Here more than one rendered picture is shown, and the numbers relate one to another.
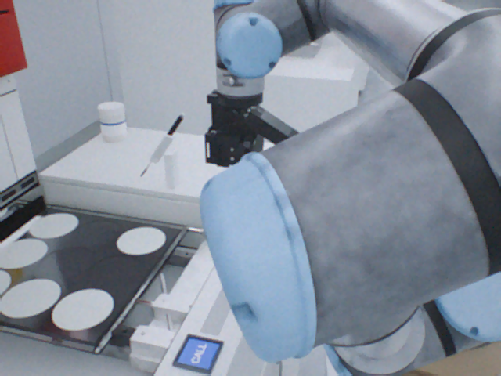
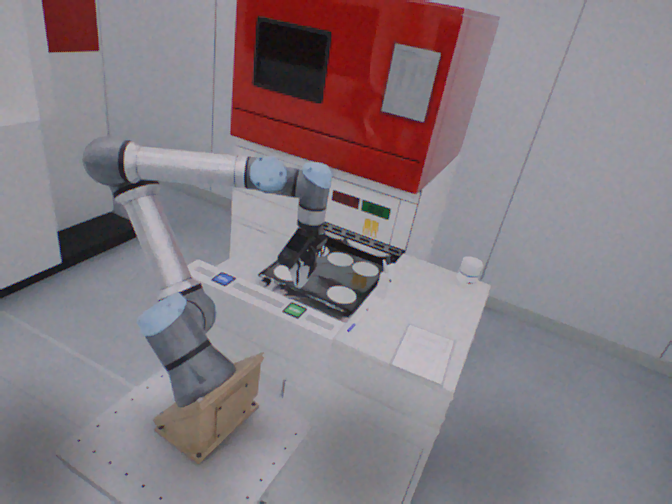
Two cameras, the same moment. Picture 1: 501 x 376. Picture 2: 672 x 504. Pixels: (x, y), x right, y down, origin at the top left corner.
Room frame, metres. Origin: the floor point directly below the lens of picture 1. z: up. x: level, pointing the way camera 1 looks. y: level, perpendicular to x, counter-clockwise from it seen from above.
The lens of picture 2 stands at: (0.90, -1.09, 1.80)
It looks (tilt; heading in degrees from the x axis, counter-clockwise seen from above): 29 degrees down; 95
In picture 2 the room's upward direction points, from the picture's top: 11 degrees clockwise
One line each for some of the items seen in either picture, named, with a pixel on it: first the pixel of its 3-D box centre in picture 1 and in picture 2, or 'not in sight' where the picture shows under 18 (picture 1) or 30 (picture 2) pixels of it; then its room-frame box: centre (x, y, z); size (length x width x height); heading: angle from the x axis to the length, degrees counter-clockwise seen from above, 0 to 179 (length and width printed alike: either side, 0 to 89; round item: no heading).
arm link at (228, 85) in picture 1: (239, 81); (310, 213); (0.71, 0.01, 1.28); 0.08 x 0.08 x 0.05
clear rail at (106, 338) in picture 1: (149, 279); (304, 293); (0.70, 0.19, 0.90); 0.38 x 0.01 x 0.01; 164
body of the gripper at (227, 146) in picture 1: (236, 128); (308, 239); (0.72, 0.02, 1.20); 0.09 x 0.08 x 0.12; 73
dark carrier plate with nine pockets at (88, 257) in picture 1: (66, 262); (328, 271); (0.75, 0.36, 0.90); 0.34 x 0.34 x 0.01; 74
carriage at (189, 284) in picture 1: (195, 293); not in sight; (0.70, 0.10, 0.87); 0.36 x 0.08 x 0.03; 164
